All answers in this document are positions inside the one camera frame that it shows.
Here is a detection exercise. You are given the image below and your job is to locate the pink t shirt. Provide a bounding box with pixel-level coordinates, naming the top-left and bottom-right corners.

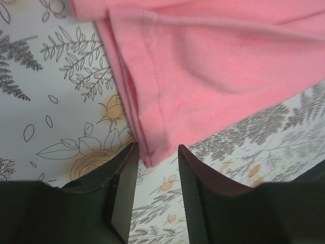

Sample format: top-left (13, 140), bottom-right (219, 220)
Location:
top-left (71, 1), bottom-right (324, 167)

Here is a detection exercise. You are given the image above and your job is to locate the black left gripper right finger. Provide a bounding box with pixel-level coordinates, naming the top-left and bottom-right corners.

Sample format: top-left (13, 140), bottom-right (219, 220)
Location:
top-left (178, 145), bottom-right (324, 243)

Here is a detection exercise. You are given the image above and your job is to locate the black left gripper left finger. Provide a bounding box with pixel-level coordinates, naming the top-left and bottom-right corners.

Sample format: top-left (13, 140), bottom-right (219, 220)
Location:
top-left (1, 143), bottom-right (139, 243)

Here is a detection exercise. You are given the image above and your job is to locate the floral patterned table mat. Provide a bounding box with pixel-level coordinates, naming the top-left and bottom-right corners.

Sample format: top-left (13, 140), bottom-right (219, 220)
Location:
top-left (1, 1), bottom-right (324, 243)

